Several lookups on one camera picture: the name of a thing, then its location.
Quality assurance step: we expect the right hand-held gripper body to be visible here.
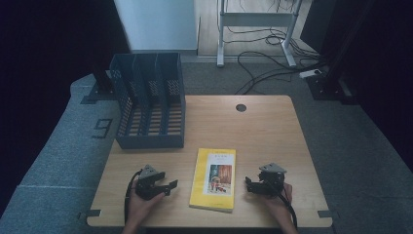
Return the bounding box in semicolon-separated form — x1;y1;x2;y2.
257;162;287;197

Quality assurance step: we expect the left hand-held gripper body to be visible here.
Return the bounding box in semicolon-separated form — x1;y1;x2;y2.
134;164;167;201

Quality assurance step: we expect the yellow paperback book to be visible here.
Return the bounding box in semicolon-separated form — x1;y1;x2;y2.
189;147;238;214

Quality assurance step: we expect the dark blue file rack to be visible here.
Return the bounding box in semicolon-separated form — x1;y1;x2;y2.
108;52;187;150

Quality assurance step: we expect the person's left hand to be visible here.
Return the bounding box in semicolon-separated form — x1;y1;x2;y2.
124;193;166;225

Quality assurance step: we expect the person's right hand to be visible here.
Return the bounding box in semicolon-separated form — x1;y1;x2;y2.
261;182;294;225

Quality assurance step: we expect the black metal stand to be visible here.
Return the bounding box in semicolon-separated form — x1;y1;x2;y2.
306;0;378;101
80;62;117;105

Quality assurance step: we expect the white power strip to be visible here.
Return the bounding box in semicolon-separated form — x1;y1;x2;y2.
298;68;322;80

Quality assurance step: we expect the white panel board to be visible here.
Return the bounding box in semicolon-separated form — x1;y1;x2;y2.
113;0;200;55

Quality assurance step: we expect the black curtain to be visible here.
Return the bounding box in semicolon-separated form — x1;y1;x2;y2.
0;0;131;215
300;0;413;170

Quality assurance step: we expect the left hand-held gripper black cable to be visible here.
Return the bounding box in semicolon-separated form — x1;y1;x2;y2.
124;169;144;225

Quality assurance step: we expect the hand-held gripper black cable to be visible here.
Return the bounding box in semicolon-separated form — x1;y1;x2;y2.
275;185;299;229
124;169;144;225

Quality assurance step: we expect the right hand-held gripper black cable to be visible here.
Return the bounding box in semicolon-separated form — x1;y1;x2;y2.
275;185;299;229

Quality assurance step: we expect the long black floor cable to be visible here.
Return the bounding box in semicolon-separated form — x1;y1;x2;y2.
234;50;327;96

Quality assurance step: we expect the looped black floor cable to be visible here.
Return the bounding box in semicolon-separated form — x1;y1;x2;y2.
223;26;320;47

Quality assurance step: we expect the white metal desk frame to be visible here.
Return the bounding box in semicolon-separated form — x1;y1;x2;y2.
216;0;304;68

